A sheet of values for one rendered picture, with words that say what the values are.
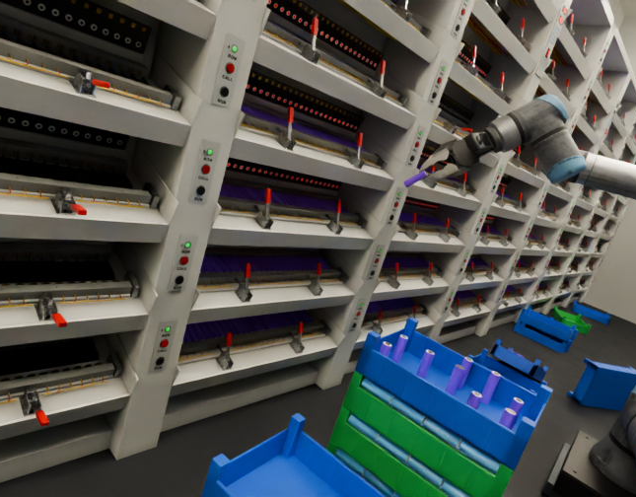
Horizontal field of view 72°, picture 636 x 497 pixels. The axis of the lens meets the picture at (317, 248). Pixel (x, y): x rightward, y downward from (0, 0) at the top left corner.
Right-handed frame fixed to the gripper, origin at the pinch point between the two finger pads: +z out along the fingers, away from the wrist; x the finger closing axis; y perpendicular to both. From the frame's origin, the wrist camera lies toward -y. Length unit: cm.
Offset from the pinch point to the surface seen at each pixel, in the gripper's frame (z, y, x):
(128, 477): 87, -36, -36
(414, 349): 21.7, -20.5, -37.7
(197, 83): 33, -49, 25
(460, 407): 17, -45, -45
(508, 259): -33, 142, -39
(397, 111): -1.1, 1.4, 19.1
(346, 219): 25.7, 12.0, 0.6
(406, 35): -10.8, -7.7, 32.8
